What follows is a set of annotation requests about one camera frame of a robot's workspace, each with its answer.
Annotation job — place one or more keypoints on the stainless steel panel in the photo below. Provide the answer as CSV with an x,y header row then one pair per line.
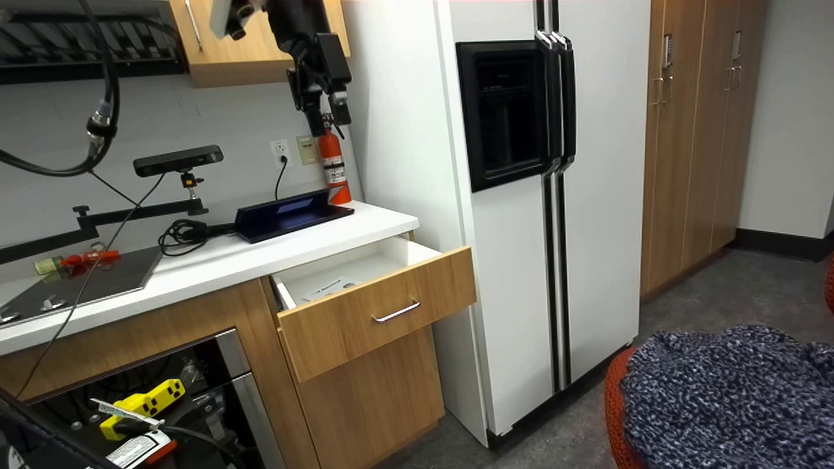
x,y
247,399

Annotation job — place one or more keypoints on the white red tool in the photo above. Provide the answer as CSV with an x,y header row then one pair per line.
x,y
139,449

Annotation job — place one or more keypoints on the black horizontal rod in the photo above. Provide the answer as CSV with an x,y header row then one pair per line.
x,y
113,216

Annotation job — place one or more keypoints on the black mat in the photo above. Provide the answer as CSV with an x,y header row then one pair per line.
x,y
95,281

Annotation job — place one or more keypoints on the black bar camera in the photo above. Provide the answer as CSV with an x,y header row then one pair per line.
x,y
178,159

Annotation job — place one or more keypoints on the black diagonal bar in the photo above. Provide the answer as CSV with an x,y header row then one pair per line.
x,y
41,431

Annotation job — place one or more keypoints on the dark blue box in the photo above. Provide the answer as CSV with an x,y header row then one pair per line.
x,y
288,215

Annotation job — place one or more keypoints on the wooden base cabinet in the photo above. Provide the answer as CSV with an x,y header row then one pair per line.
x,y
130,334

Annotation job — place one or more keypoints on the tall wooden cabinet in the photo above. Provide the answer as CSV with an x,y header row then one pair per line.
x,y
693,147

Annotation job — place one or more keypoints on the yellow black tool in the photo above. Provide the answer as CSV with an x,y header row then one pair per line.
x,y
139,405

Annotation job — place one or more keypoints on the white refrigerator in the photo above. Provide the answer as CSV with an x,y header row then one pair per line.
x,y
521,261

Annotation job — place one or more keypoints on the wooden lower cabinet door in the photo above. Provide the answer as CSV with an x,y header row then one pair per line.
x,y
374,399

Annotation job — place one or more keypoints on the red fire extinguisher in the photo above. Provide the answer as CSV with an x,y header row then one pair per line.
x,y
334,171

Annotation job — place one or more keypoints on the white wall outlet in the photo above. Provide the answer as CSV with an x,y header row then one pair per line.
x,y
278,147

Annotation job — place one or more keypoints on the red rounded object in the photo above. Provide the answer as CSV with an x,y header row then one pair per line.
x,y
830,288

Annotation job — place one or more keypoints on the wooden drawer with white interior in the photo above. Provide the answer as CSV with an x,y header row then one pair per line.
x,y
374,314

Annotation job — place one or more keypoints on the orange office chair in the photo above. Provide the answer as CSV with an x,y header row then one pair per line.
x,y
617,408

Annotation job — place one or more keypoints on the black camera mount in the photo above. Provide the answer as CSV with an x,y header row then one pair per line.
x,y
190,190

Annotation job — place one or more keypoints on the wooden wall cabinet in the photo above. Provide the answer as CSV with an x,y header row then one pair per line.
x,y
243,61

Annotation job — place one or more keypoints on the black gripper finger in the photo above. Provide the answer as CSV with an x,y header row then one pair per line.
x,y
338,106
311,112

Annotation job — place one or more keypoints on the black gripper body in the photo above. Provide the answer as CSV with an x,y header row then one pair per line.
x,y
308,48

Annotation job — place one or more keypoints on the black refrigerator dispenser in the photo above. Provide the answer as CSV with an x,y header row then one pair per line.
x,y
503,112

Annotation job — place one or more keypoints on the red object with green tip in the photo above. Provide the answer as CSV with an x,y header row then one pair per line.
x,y
87,261

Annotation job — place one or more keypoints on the black wall rack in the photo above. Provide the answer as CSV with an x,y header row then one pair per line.
x,y
87,48

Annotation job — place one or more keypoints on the white paper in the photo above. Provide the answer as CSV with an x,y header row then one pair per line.
x,y
329,288

